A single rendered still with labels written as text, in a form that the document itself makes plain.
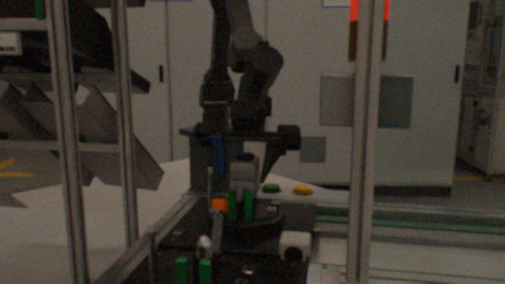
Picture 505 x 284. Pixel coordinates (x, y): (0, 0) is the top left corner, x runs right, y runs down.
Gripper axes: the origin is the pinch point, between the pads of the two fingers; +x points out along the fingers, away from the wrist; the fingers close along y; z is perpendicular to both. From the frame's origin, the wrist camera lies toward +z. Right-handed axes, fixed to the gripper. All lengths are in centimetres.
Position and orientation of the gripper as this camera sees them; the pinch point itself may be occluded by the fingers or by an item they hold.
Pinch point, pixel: (244, 162)
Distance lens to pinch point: 79.6
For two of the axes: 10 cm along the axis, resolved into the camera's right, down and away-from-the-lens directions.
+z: -1.4, -4.3, -8.9
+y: 9.8, 0.4, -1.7
